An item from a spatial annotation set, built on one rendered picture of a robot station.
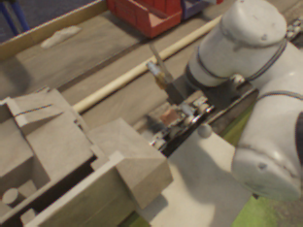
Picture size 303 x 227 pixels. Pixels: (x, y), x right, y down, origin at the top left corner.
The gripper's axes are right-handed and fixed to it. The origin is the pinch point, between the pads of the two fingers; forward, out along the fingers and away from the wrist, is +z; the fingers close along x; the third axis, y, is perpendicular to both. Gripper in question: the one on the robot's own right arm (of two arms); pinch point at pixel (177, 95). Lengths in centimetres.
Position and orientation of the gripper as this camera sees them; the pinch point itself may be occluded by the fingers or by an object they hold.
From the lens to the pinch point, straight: 63.1
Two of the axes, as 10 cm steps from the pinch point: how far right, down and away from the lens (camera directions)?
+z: -2.6, 3.0, 9.2
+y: -6.1, -7.9, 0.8
